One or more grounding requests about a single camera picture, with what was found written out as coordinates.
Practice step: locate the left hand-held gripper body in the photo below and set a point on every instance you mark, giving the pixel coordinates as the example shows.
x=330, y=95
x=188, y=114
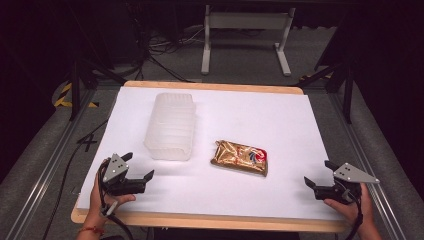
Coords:
x=115, y=168

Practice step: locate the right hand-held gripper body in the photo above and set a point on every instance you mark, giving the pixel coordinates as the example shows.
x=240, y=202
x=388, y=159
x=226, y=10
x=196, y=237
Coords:
x=350, y=175

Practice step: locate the translucent plastic container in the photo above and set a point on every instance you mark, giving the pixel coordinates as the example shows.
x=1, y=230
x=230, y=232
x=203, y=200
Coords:
x=171, y=126

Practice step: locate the gold foil snack packet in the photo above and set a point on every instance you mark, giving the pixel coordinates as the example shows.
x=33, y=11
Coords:
x=240, y=156

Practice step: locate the person's right hand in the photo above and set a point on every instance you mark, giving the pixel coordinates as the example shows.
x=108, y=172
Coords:
x=350, y=210

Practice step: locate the person's left hand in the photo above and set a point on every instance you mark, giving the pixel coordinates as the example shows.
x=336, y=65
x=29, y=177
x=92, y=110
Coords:
x=96, y=200

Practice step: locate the black tape floor mark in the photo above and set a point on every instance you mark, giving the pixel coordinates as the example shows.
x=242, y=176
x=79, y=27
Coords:
x=87, y=141

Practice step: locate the black tripod stand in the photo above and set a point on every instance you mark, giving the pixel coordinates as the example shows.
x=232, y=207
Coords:
x=75, y=96
x=348, y=100

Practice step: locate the white table cover sheet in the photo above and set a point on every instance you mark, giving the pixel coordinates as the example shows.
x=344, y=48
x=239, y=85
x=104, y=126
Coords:
x=266, y=116

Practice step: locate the yellow black hazard tape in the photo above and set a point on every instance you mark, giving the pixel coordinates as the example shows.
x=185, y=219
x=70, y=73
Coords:
x=63, y=96

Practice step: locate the aluminium floor rail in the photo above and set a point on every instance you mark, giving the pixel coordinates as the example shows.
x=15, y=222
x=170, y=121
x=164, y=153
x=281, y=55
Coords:
x=53, y=163
x=351, y=140

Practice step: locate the white metal stand frame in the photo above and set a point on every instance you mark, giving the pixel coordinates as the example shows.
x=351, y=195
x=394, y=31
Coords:
x=246, y=20

